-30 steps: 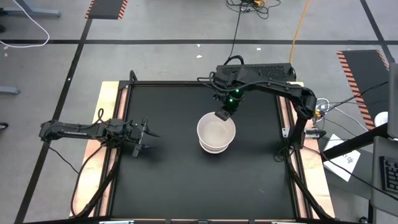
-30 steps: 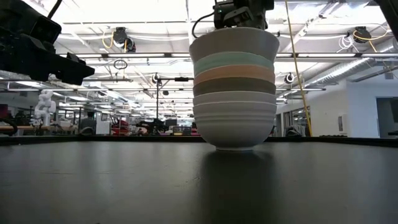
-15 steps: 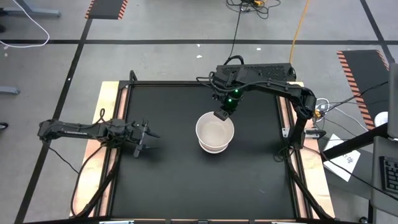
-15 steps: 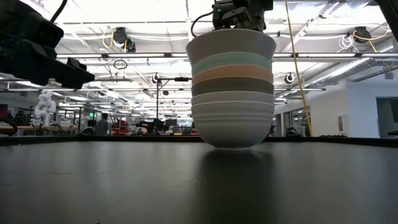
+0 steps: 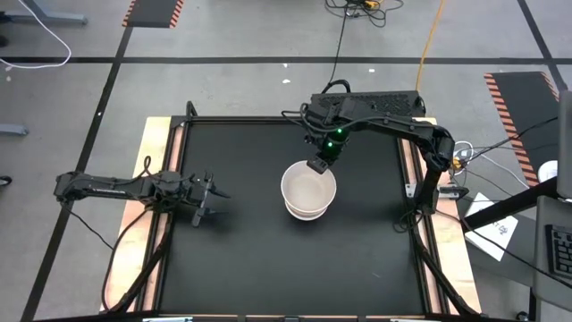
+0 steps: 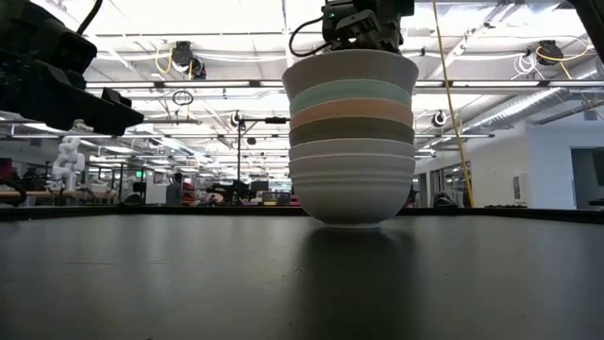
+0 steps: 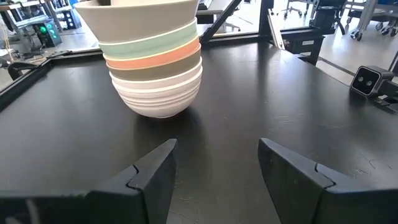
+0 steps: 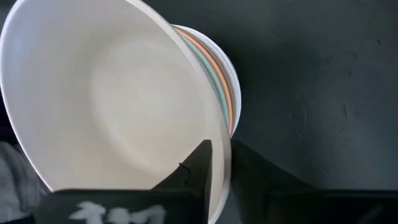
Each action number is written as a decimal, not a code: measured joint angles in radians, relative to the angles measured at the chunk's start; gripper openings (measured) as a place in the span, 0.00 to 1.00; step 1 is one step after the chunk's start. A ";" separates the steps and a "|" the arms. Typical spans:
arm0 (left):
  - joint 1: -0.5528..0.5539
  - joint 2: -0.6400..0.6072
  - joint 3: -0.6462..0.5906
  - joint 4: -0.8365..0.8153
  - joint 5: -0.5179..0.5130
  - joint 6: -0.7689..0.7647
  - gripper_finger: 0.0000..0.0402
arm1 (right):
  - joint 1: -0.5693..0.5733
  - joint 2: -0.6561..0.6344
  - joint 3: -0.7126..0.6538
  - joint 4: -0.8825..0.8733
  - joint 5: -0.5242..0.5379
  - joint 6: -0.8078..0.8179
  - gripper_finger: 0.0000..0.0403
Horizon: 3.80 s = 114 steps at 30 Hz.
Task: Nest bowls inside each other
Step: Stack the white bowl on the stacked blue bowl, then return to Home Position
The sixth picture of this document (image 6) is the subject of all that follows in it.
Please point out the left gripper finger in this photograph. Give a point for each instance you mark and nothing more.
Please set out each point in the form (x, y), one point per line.
(80, 111)
(115, 96)

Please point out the off-white smooth bowl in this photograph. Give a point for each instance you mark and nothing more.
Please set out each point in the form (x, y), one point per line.
(349, 68)

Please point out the mint green bowl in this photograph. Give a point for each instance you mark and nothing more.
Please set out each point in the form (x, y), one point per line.
(349, 92)

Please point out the orange bowl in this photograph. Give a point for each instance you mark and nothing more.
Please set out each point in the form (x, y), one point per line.
(351, 112)

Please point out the beige bowl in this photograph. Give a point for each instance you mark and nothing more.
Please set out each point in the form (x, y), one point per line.
(351, 130)

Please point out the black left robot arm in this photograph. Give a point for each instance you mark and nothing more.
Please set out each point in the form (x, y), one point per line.
(14, 23)

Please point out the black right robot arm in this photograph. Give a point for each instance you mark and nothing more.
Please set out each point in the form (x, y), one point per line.
(595, 19)

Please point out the white robot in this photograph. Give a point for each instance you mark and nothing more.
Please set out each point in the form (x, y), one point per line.
(68, 163)

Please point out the person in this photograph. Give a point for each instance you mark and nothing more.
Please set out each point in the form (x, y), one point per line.
(173, 193)

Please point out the black pole stand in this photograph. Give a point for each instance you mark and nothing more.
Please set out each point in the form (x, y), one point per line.
(239, 151)

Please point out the pink bowl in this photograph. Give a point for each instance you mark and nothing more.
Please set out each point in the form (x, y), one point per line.
(351, 193)

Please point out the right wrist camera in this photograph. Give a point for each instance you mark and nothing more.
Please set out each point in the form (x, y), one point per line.
(337, 19)

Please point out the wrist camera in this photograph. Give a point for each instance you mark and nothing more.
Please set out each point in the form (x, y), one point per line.
(337, 19)
(75, 54)

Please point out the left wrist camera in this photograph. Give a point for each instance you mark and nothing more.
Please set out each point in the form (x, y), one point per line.
(75, 54)

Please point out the ceiling light rail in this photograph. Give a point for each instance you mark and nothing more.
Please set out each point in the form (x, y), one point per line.
(189, 84)

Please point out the silver ventilation duct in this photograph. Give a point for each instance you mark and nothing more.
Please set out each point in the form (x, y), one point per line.
(519, 111)

